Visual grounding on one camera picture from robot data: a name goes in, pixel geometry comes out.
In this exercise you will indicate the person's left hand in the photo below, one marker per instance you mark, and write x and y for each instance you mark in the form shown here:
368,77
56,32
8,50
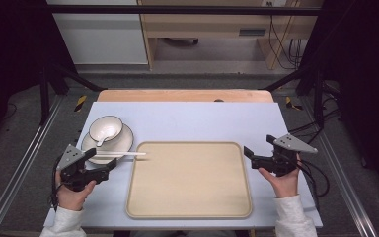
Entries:
72,199

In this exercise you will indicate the white ceramic spoon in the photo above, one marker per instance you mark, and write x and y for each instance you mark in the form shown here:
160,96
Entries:
101,142

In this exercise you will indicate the black curtain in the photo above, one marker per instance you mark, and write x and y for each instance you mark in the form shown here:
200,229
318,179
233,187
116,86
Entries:
365,82
10,49

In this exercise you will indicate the black horizontal frame bar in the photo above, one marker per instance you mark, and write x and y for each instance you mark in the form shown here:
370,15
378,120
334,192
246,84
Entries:
177,10

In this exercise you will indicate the white plate dark rim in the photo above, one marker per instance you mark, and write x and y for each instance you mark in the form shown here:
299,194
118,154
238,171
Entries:
123,141

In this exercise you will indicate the white chopstick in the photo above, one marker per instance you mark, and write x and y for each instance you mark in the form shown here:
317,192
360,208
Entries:
130,158

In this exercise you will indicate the aluminium floor rail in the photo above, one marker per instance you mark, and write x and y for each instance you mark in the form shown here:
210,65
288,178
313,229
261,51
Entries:
23,158
342,177

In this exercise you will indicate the white bowl dark rim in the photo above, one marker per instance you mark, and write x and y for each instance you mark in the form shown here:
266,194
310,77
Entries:
107,126

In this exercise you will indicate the black metal stand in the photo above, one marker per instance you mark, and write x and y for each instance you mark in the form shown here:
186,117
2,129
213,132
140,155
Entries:
44,95
318,98

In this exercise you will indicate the beige rectangular tray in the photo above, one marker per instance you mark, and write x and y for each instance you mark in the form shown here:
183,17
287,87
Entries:
189,182

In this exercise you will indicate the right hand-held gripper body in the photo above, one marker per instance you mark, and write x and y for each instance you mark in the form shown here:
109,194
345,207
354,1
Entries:
292,144

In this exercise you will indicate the person's right hand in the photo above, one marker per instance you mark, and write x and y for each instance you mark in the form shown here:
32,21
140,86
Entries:
284,186

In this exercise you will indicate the wooden desk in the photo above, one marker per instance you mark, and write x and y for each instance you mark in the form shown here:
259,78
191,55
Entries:
207,26

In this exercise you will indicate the white cabinet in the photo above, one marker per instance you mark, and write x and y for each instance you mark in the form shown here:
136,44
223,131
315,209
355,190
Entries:
102,39

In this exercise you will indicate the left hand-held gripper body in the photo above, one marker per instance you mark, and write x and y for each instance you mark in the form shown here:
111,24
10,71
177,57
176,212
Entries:
71,157

